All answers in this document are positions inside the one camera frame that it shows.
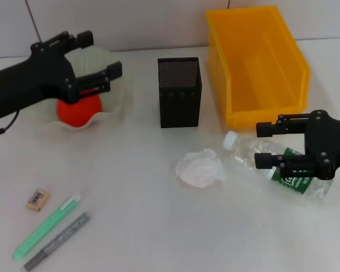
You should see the beige eraser with barcode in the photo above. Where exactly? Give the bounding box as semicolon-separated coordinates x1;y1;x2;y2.
25;189;50;213

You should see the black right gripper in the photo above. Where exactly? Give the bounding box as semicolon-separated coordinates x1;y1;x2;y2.
254;110;340;180

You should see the white paper ball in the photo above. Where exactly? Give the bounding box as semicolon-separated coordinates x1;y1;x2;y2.
175;147;227;189

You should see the yellow plastic bin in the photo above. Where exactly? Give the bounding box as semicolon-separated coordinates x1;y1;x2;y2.
206;5;312;128

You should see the mint green pen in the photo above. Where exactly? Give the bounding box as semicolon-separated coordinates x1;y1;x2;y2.
12;192;82;260

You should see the red-orange toy orange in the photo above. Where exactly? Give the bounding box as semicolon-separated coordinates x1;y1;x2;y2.
56;89;103;128

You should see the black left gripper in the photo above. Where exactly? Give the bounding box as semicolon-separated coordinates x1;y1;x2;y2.
0;30;123;119

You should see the black mesh pen holder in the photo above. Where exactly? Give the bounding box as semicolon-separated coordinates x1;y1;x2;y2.
157;57;202;129

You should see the green glass fruit plate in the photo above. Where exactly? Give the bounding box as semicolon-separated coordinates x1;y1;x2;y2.
15;45;135;134

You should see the grey marker pen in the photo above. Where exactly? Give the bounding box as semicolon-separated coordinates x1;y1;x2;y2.
23;211;91;271

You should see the clear green-label water bottle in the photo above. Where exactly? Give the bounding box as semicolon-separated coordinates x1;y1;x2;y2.
222;130;335;203

